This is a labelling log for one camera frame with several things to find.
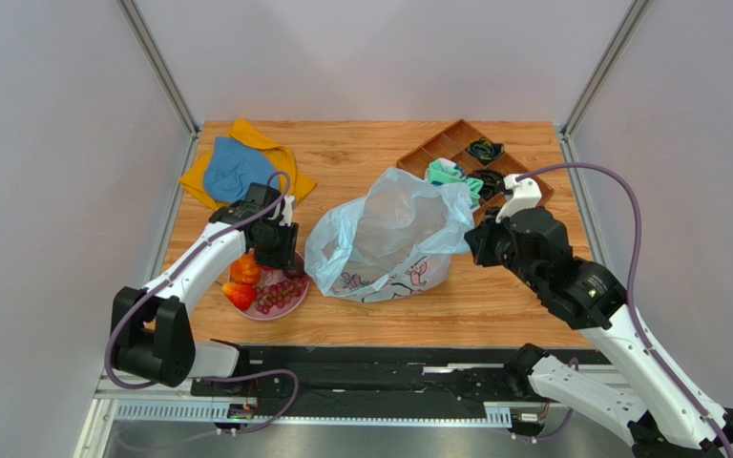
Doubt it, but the light blue plastic bag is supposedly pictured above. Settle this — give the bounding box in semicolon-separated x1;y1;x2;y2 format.
304;167;474;303

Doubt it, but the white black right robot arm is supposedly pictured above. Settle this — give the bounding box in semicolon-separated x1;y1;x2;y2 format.
465;207;733;457

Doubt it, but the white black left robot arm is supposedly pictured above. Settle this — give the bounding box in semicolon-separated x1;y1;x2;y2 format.
104;196;298;389

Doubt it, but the pink plate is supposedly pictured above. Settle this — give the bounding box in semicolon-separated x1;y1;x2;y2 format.
220;252;310;321

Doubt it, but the orange tangerine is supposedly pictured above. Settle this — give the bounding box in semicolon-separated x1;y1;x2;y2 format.
229;253;262;286

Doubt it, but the purple grapes bunch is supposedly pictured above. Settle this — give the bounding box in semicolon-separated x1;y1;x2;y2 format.
248;271;310;320

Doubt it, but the black patterned sock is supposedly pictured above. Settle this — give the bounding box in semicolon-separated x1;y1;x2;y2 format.
468;169;506;200
466;137;505;165

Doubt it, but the red strawberry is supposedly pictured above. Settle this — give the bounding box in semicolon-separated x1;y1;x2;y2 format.
220;281;258;311

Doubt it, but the teal blue sock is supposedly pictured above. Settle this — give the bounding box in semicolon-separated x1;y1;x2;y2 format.
464;177;484;208

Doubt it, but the yellow cloth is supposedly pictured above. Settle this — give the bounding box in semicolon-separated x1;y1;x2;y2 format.
178;118;317;210

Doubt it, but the blue cloth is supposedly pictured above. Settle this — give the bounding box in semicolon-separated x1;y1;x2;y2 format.
202;136;276;202

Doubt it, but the teal white sock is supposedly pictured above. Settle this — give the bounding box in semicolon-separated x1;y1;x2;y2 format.
424;157;468;186

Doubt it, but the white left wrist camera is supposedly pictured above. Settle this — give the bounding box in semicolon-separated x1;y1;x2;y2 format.
268;195;296;227

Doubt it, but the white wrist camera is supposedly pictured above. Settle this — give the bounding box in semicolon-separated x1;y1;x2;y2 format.
268;195;296;227
495;174;542;223

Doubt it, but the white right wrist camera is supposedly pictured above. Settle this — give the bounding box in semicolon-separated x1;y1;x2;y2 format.
495;174;542;223

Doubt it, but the white cable duct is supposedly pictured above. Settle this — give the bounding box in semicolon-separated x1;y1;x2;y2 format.
112;400;513;428

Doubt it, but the aluminium frame rail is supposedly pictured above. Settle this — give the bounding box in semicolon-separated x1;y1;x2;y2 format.
116;0;200;138

